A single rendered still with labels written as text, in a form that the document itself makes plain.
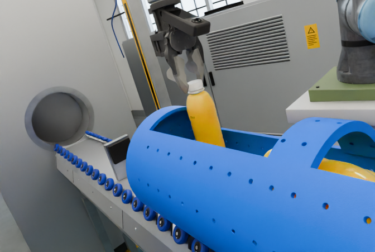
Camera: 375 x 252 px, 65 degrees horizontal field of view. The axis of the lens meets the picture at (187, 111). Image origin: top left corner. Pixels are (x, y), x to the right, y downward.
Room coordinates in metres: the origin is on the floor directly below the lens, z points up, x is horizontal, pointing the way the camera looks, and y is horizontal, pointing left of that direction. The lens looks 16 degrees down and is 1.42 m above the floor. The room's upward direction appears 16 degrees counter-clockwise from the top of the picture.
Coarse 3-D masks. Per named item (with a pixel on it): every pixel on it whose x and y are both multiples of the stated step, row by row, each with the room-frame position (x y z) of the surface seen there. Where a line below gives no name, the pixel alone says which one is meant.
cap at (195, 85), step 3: (192, 81) 0.70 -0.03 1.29; (195, 81) 0.69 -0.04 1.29; (198, 81) 0.67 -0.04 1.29; (201, 81) 0.68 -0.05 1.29; (189, 84) 0.67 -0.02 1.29; (192, 84) 0.67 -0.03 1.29; (195, 84) 0.67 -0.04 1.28; (198, 84) 0.67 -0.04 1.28; (201, 84) 0.68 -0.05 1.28; (189, 87) 0.67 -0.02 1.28; (192, 87) 0.67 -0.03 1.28; (195, 87) 0.67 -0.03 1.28; (198, 87) 0.67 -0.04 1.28; (201, 87) 0.67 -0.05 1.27; (189, 90) 0.68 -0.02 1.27; (192, 90) 0.67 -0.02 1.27; (195, 90) 0.67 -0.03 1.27
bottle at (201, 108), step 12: (192, 96) 0.67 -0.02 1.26; (204, 96) 0.66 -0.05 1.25; (192, 108) 0.66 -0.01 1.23; (204, 108) 0.65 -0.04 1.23; (192, 120) 0.67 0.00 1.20; (204, 120) 0.65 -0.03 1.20; (216, 120) 0.67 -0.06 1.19; (204, 132) 0.65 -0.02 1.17; (216, 132) 0.66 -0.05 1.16; (216, 144) 0.66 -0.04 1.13
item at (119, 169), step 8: (128, 136) 1.10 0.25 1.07; (104, 144) 1.07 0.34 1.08; (112, 144) 1.06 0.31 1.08; (120, 144) 1.06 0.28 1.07; (128, 144) 1.08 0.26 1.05; (112, 152) 1.04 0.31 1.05; (120, 152) 1.06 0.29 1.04; (112, 160) 1.05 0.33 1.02; (120, 160) 1.05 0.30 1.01; (112, 168) 1.07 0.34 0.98; (120, 168) 1.06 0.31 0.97; (120, 176) 1.06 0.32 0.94
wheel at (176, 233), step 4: (176, 228) 0.61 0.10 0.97; (176, 232) 0.60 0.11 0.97; (180, 232) 0.59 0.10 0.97; (184, 232) 0.58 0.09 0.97; (176, 236) 0.59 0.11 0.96; (180, 236) 0.58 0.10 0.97; (184, 236) 0.58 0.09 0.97; (176, 240) 0.59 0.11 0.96; (180, 240) 0.58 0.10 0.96; (184, 240) 0.58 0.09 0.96
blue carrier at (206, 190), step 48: (144, 144) 0.63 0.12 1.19; (192, 144) 0.51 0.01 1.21; (240, 144) 0.71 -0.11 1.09; (288, 144) 0.37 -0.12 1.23; (144, 192) 0.60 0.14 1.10; (192, 192) 0.45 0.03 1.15; (240, 192) 0.37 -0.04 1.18; (288, 192) 0.31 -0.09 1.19; (336, 192) 0.27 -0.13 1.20; (240, 240) 0.35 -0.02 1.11; (288, 240) 0.29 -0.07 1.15; (336, 240) 0.25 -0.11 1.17
